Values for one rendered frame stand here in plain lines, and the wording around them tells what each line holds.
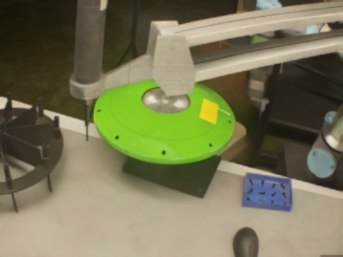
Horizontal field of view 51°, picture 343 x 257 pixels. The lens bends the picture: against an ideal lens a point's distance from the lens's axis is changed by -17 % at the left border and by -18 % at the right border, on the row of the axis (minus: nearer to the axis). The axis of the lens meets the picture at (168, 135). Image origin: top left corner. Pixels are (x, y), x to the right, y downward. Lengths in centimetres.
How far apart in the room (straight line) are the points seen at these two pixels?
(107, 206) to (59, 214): 12
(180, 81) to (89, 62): 12
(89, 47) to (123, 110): 40
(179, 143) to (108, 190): 21
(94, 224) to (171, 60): 47
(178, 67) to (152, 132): 34
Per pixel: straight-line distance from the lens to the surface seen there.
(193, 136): 86
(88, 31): 50
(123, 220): 89
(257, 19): 55
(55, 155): 93
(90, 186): 96
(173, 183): 97
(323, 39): 62
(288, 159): 124
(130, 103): 91
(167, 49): 51
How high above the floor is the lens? 160
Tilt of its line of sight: 38 degrees down
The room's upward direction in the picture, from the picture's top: 7 degrees clockwise
